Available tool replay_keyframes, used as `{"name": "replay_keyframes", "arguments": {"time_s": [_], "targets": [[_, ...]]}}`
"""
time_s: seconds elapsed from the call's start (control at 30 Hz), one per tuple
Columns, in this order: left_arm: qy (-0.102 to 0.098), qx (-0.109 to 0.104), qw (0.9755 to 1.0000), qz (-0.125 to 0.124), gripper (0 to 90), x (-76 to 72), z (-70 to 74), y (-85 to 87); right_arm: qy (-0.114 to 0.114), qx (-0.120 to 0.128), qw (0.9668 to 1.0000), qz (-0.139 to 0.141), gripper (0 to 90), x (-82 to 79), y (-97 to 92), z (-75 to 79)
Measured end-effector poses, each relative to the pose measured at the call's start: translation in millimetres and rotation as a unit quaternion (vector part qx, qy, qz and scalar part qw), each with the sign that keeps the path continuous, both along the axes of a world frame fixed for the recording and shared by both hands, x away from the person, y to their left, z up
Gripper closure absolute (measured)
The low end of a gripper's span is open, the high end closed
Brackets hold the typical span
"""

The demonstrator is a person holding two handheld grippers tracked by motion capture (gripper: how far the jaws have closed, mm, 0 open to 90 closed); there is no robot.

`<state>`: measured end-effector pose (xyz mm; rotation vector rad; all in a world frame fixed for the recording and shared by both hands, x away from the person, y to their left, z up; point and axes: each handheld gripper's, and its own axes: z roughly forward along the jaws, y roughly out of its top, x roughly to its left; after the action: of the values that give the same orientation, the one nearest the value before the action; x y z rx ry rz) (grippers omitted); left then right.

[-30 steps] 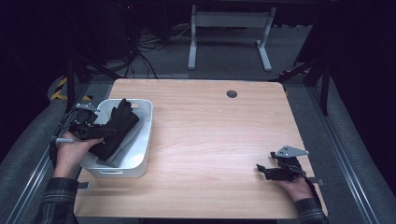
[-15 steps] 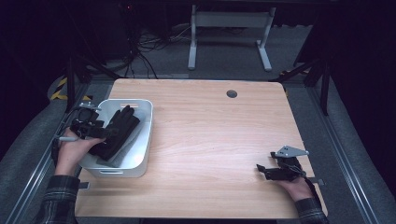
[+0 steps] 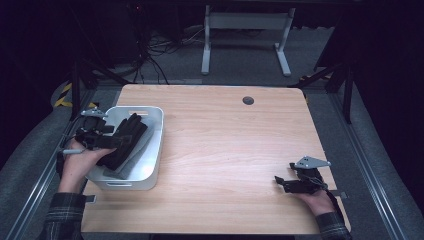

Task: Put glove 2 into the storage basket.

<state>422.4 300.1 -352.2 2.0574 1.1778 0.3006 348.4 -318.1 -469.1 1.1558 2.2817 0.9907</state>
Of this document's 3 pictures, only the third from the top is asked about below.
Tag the grey metal bracket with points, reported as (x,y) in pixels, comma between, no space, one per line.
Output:
(340,194)
(90,199)

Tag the white metal table frame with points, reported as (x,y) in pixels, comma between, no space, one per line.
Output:
(246,21)

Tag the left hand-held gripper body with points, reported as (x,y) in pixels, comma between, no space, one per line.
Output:
(95,135)

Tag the yellow and black striped tape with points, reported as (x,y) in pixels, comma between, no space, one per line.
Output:
(63,96)

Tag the black metal stand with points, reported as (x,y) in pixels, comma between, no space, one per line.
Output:
(346,90)
(76,86)

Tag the person's left hand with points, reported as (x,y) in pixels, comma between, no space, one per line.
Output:
(78,166)

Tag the person's right hand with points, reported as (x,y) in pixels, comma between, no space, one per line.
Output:
(318,201)

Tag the aluminium floor rail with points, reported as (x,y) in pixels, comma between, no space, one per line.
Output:
(366,173)
(40,180)

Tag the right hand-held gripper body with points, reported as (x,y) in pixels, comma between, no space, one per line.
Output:
(306,183)

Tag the white plastic bin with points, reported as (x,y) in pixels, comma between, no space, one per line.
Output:
(150,160)

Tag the grey sock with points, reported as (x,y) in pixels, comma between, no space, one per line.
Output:
(135,163)

